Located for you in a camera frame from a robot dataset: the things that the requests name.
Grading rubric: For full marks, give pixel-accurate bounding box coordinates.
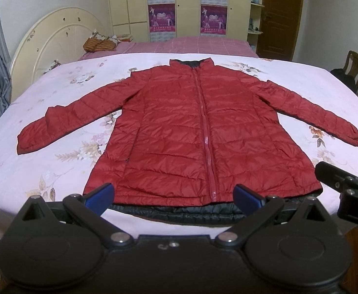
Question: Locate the wooden chair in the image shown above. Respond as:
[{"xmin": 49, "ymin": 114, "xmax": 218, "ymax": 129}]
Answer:
[{"xmin": 343, "ymin": 50, "xmax": 358, "ymax": 92}]

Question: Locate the lower left purple poster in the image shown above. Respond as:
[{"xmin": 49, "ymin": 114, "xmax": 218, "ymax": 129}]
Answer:
[{"xmin": 148, "ymin": 3, "xmax": 175, "ymax": 33}]

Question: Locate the red down jacket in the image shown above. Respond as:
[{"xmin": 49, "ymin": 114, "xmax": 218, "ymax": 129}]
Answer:
[{"xmin": 17, "ymin": 59, "xmax": 358, "ymax": 224}]

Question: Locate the purple poster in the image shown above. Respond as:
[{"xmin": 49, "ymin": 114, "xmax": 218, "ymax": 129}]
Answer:
[
  {"xmin": 148, "ymin": 3, "xmax": 175, "ymax": 33},
  {"xmin": 200, "ymin": 5, "xmax": 227, "ymax": 35}
]

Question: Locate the pink checked bed sheet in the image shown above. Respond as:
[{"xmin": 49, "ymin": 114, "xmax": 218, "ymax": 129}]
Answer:
[{"xmin": 79, "ymin": 36, "xmax": 258, "ymax": 61}]

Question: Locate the lower right purple poster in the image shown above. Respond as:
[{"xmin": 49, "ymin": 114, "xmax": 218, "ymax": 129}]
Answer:
[{"xmin": 200, "ymin": 5, "xmax": 227, "ymax": 35}]

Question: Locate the black bag on chair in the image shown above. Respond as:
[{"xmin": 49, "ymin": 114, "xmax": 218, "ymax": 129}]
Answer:
[{"xmin": 330, "ymin": 68, "xmax": 358, "ymax": 94}]

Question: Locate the brown wooden door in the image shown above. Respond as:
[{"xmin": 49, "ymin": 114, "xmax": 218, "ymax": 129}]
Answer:
[{"xmin": 256, "ymin": 0, "xmax": 304, "ymax": 61}]

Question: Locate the cream rounded headboard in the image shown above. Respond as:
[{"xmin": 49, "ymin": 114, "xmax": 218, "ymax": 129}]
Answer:
[{"xmin": 10, "ymin": 7, "xmax": 109, "ymax": 102}]

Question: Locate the cream wardrobe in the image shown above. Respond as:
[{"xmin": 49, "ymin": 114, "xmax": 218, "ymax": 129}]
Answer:
[{"xmin": 109, "ymin": 0, "xmax": 251, "ymax": 42}]

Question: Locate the cream corner shelf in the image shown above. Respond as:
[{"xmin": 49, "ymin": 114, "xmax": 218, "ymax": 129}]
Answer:
[{"xmin": 247, "ymin": 0, "xmax": 265, "ymax": 52}]

